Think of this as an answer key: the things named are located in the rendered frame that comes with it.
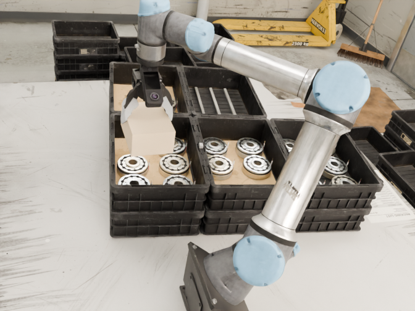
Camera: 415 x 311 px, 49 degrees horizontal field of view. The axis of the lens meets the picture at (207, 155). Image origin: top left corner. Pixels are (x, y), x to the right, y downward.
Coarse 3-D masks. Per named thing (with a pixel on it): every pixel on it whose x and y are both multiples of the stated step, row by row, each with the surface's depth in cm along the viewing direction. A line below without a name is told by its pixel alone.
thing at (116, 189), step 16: (112, 128) 157; (192, 128) 162; (112, 144) 150; (112, 160) 141; (112, 176) 135; (208, 176) 142; (112, 192) 133; (128, 192) 134; (144, 192) 135; (160, 192) 136; (176, 192) 137; (192, 192) 138
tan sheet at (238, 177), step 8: (232, 144) 175; (232, 152) 171; (232, 160) 167; (240, 160) 168; (240, 168) 164; (232, 176) 160; (240, 176) 160; (272, 176) 163; (216, 184) 155; (224, 184) 156; (232, 184) 156; (240, 184) 157; (248, 184) 158; (256, 184) 158; (264, 184) 159; (272, 184) 160
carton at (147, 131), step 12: (144, 108) 132; (156, 108) 133; (132, 120) 126; (144, 120) 127; (156, 120) 128; (168, 120) 129; (132, 132) 122; (144, 132) 123; (156, 132) 124; (168, 132) 125; (132, 144) 123; (144, 144) 125; (156, 144) 126; (168, 144) 127; (132, 156) 126
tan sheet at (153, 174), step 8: (120, 144) 165; (120, 152) 161; (128, 152) 162; (152, 160) 160; (152, 168) 157; (120, 176) 151; (152, 176) 153; (160, 176) 154; (152, 184) 150; (160, 184) 151
